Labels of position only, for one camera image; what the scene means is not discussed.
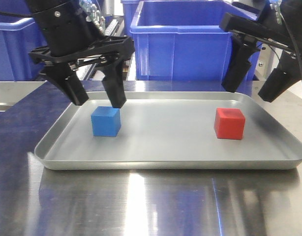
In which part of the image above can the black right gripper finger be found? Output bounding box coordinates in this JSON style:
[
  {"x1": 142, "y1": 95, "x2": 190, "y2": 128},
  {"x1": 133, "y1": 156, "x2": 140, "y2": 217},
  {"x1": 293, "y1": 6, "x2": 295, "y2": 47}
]
[
  {"x1": 222, "y1": 35, "x2": 260, "y2": 92},
  {"x1": 258, "y1": 53, "x2": 302, "y2": 102}
]

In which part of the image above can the perforated steel shelf post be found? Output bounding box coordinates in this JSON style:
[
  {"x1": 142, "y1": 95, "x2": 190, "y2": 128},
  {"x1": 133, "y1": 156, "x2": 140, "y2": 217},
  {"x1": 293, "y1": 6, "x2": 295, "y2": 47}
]
[{"x1": 255, "y1": 44, "x2": 275, "y2": 81}]

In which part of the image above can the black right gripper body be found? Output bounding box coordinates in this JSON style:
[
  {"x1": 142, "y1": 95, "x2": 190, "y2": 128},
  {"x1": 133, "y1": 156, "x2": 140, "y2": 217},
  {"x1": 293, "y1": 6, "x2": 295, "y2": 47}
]
[{"x1": 219, "y1": 0, "x2": 302, "y2": 54}]

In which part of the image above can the red cube block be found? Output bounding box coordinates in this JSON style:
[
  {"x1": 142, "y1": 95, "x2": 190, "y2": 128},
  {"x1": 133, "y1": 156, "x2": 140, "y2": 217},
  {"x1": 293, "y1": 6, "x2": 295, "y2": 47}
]
[{"x1": 214, "y1": 108, "x2": 245, "y2": 140}]

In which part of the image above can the blue plastic bin left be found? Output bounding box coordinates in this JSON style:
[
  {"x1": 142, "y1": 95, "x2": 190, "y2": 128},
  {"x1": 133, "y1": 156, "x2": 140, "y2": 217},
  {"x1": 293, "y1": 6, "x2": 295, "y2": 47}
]
[{"x1": 0, "y1": 15, "x2": 46, "y2": 81}]

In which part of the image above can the silver metal tray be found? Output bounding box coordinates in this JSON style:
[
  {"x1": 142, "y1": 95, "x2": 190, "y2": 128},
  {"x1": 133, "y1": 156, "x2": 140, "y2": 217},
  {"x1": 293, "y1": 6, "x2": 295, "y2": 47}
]
[{"x1": 34, "y1": 91, "x2": 302, "y2": 170}]

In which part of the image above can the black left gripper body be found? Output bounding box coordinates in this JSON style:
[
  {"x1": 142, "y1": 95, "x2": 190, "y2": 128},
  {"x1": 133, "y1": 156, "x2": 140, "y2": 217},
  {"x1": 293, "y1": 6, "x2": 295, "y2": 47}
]
[{"x1": 26, "y1": 0, "x2": 135, "y2": 67}]

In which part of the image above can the blue plastic bin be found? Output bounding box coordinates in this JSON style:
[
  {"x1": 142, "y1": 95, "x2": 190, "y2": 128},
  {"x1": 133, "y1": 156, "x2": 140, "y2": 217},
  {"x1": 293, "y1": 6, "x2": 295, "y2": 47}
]
[
  {"x1": 0, "y1": 15, "x2": 46, "y2": 81},
  {"x1": 130, "y1": 0, "x2": 256, "y2": 81}
]

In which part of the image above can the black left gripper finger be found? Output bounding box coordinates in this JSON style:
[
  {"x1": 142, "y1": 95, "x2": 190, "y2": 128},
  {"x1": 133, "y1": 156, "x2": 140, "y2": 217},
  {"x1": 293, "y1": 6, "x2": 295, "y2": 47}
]
[
  {"x1": 97, "y1": 54, "x2": 126, "y2": 108},
  {"x1": 42, "y1": 63, "x2": 89, "y2": 106}
]

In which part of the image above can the blue plastic bin right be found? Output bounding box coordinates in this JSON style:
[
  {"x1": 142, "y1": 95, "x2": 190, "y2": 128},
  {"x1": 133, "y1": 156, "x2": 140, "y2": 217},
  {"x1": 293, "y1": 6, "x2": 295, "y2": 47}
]
[{"x1": 130, "y1": 0, "x2": 256, "y2": 81}]

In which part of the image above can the black cable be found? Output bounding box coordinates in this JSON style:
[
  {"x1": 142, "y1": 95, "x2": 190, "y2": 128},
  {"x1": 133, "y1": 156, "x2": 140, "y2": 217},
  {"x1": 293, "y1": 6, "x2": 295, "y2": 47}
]
[{"x1": 276, "y1": 4, "x2": 302, "y2": 101}]

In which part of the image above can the blue cube block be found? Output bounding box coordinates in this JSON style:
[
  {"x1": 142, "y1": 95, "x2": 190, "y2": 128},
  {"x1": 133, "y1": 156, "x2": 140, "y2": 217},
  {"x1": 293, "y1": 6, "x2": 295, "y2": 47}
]
[{"x1": 91, "y1": 106, "x2": 121, "y2": 137}]

